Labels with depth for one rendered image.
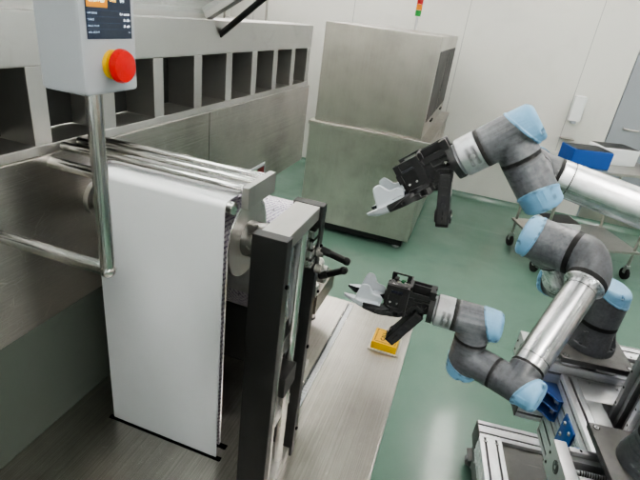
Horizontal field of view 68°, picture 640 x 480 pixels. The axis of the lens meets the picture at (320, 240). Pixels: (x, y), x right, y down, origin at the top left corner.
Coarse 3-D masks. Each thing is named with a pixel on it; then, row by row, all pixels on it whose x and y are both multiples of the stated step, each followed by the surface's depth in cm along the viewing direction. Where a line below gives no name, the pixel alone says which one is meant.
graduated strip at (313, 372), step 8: (344, 312) 142; (344, 320) 139; (336, 328) 135; (336, 336) 132; (328, 344) 128; (320, 352) 124; (328, 352) 125; (320, 360) 122; (312, 368) 119; (320, 368) 119; (312, 376) 116; (304, 384) 113; (304, 392) 111
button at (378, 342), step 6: (378, 330) 132; (384, 330) 133; (378, 336) 130; (384, 336) 130; (372, 342) 128; (378, 342) 128; (384, 342) 128; (396, 342) 128; (378, 348) 128; (384, 348) 127; (390, 348) 127; (396, 348) 127
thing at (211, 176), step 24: (72, 144) 79; (120, 144) 84; (120, 168) 77; (144, 168) 75; (168, 168) 74; (192, 168) 76; (216, 168) 79; (240, 168) 78; (216, 192) 72; (240, 192) 71; (264, 192) 75
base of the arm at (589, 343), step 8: (584, 320) 152; (576, 328) 155; (584, 328) 152; (592, 328) 150; (576, 336) 154; (584, 336) 153; (592, 336) 150; (600, 336) 150; (608, 336) 149; (576, 344) 153; (584, 344) 152; (592, 344) 150; (600, 344) 150; (608, 344) 150; (584, 352) 152; (592, 352) 151; (600, 352) 150; (608, 352) 150
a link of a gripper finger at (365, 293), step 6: (360, 288) 111; (366, 288) 111; (348, 294) 114; (354, 294) 114; (360, 294) 112; (366, 294) 112; (372, 294) 111; (378, 294) 111; (354, 300) 113; (360, 300) 112; (366, 300) 112; (372, 300) 112; (378, 300) 112; (360, 306) 112
